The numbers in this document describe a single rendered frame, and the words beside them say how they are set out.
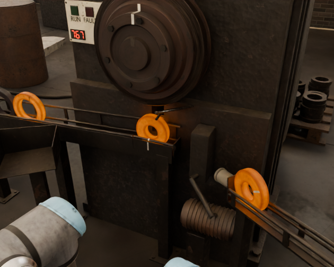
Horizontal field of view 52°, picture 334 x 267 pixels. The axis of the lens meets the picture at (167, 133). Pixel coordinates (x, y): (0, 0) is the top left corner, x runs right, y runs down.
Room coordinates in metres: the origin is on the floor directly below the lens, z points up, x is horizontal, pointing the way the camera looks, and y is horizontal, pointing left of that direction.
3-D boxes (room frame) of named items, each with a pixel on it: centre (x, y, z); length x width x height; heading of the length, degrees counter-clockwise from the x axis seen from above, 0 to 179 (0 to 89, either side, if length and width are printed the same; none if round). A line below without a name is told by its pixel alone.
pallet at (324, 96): (3.01, -0.94, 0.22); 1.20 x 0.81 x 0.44; 63
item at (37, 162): (1.29, 0.63, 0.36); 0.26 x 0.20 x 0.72; 100
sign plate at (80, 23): (1.55, 0.33, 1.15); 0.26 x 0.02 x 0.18; 65
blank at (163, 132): (1.32, 0.06, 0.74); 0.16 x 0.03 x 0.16; 63
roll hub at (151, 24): (1.22, 0.11, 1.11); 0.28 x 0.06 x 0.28; 65
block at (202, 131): (1.23, -0.15, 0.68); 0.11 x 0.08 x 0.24; 155
